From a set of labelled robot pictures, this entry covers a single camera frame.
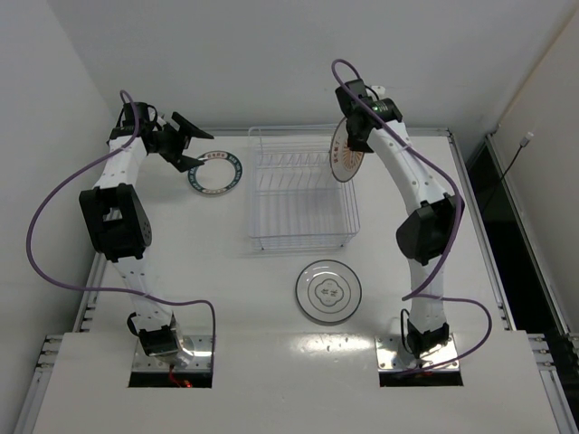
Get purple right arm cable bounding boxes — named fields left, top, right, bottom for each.
left=330, top=59, right=493, bottom=379

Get white plate quatrefoil emblem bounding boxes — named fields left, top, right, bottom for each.
left=294, top=259, right=363, bottom=326

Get black hanging cable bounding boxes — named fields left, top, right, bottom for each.
left=470, top=131, right=535, bottom=213

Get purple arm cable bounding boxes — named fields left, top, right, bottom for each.
left=330, top=59, right=493, bottom=379
left=25, top=90, right=217, bottom=344

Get green rimmed lettered plate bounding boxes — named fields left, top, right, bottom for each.
left=187, top=150, right=243, bottom=196

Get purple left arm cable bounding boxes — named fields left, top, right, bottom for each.
left=25, top=90, right=217, bottom=344

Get white wire dish rack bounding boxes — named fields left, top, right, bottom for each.
left=248, top=124, right=360, bottom=252

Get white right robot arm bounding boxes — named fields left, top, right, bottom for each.
left=336, top=79, right=463, bottom=357

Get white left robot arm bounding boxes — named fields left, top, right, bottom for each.
left=79, top=102, right=210, bottom=368

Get orange sunburst plate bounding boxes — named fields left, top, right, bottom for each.
left=329, top=118, right=365, bottom=183

